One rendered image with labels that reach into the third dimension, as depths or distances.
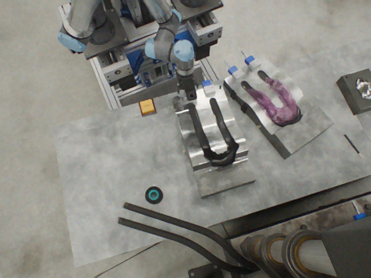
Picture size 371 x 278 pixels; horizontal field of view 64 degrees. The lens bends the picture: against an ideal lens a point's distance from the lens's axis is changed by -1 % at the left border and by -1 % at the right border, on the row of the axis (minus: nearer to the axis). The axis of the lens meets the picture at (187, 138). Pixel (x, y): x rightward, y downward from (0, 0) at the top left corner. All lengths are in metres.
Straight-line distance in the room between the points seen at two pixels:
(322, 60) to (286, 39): 1.10
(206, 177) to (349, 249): 1.06
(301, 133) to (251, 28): 1.61
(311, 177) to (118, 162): 0.92
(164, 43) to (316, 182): 0.93
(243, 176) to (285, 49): 1.65
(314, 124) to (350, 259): 1.16
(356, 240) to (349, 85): 1.40
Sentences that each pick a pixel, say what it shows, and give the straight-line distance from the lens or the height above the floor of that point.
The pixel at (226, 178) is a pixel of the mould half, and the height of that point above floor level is 0.86.
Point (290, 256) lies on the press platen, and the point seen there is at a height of 1.54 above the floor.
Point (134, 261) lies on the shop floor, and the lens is 2.25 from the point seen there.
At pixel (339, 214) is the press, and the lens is 1.57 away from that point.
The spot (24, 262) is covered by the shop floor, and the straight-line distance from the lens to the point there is 2.52.
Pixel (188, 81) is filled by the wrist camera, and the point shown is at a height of 1.07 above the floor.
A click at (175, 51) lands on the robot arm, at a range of 1.17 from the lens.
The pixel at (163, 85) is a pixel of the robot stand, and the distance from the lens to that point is 2.30.
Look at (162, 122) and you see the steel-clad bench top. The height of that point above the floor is 0.80.
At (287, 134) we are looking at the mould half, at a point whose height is 0.91.
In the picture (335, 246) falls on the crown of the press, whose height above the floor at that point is 1.84.
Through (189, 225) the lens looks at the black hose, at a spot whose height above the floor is 0.91.
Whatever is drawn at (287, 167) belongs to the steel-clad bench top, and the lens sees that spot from 1.51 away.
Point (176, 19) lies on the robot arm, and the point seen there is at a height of 1.23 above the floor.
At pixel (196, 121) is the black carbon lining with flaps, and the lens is 1.43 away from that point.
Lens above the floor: 2.21
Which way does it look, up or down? 71 degrees down
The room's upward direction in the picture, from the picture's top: 6 degrees counter-clockwise
